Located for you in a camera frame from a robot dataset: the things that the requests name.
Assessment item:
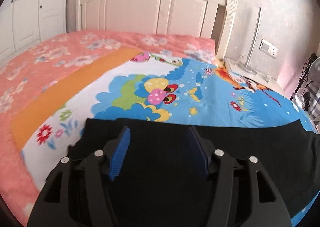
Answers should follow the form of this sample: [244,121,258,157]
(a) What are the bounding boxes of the black pants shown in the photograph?
[69,119,319,226]

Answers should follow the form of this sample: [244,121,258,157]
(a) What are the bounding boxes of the blue cartoon bed sheet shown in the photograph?
[11,49,319,226]

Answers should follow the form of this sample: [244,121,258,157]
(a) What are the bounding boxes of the silver desk lamp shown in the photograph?
[238,7,263,75]

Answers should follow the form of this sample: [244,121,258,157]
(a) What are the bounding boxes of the white nightstand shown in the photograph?
[223,58,285,96]

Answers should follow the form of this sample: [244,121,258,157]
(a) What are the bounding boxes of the pink floral quilt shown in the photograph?
[1,30,216,225]

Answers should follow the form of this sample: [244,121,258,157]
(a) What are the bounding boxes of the silver fan on stand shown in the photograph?
[290,53,319,101]

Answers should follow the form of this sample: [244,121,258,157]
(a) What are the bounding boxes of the white wardrobe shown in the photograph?
[1,0,66,63]

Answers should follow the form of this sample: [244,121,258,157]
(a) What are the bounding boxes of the white bed headboard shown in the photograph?
[75,0,239,59]

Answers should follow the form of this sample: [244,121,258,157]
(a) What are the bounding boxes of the wall socket panel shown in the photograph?
[259,39,279,59]

